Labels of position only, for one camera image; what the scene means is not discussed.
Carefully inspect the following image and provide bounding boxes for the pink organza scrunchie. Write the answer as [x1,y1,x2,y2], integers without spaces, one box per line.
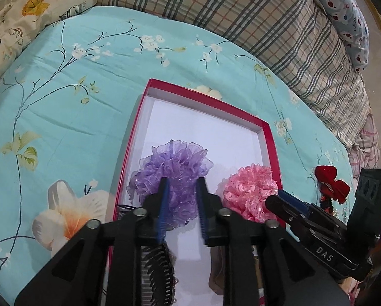
[222,164,278,223]

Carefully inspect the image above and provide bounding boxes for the black hair comb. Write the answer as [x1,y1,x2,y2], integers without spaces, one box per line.
[116,203,179,306]

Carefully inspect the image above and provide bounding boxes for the purple organza scrunchie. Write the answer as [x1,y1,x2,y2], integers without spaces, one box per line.
[126,139,214,230]

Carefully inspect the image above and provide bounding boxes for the black curly scrunchie red beads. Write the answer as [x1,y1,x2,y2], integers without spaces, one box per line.
[320,196,334,215]

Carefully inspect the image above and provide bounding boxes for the red bow hair clip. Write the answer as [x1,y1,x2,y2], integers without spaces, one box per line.
[315,165,350,205]

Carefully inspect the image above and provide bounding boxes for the wooden hair comb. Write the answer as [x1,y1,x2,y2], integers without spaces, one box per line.
[208,247,263,296]

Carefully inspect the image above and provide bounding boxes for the red rimmed white tray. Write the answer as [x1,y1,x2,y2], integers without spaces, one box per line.
[117,79,281,305]

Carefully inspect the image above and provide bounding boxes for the pink purple plaid pillow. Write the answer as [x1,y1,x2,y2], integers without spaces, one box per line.
[348,112,380,180]

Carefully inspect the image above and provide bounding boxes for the teal floral quilt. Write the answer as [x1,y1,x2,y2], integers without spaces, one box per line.
[0,7,352,304]

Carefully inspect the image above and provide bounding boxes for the plaid grey pillow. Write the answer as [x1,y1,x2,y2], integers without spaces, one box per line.
[98,0,370,147]

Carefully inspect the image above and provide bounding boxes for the bear print blue pillow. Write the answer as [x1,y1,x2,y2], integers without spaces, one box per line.
[316,0,370,73]

